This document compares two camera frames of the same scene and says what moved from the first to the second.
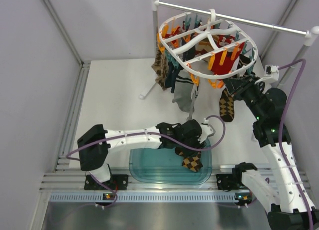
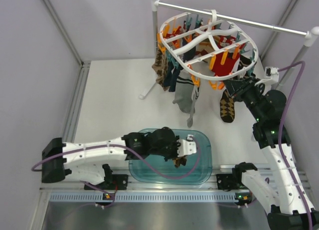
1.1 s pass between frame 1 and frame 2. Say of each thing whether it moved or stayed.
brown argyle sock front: stayed
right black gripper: stayed
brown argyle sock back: moved
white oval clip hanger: stayed
